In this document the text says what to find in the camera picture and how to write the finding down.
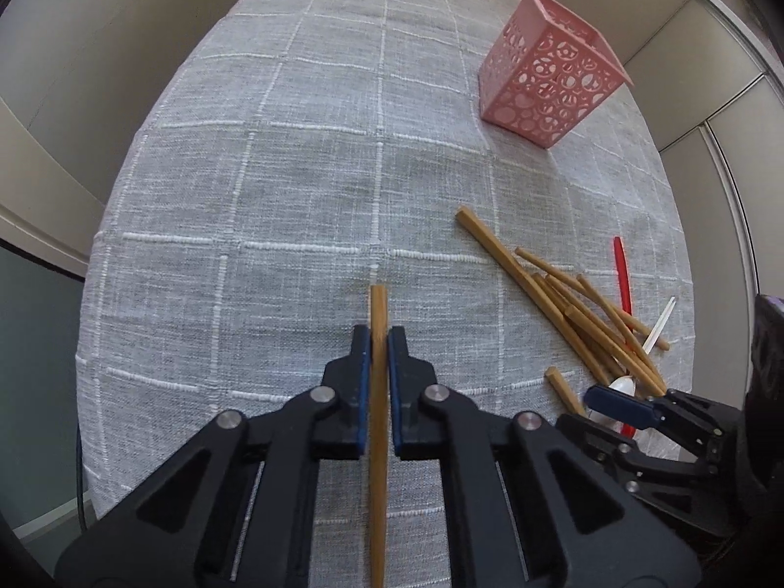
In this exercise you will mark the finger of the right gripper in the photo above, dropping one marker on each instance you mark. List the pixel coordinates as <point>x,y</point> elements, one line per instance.
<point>595,441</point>
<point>622,407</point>

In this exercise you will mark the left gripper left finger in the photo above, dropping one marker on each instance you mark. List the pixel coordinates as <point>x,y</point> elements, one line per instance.
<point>234,506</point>

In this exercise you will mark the red plastic spoon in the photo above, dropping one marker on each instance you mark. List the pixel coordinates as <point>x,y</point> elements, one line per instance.
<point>626,304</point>

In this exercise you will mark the long wooden chopstick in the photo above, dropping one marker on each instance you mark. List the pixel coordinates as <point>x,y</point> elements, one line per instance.
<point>504,258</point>

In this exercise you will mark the wooden chopstick pile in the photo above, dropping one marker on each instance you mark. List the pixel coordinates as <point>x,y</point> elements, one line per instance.
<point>629,321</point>
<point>582,321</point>
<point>632,345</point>

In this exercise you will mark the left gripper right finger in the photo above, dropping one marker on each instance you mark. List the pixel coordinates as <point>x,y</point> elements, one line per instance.
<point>524,507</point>

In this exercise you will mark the white plastic spoon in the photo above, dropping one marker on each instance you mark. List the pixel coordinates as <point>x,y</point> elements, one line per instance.
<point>641,376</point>

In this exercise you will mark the short visible wooden chopstick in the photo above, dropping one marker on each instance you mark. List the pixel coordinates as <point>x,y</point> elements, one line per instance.
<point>564,392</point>

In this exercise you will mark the grey checked tablecloth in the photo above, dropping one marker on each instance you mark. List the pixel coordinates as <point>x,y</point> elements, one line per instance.
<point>305,151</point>

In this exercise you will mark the pink perforated utensil holder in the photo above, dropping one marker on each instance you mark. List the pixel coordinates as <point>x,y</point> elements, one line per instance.
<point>546,72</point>

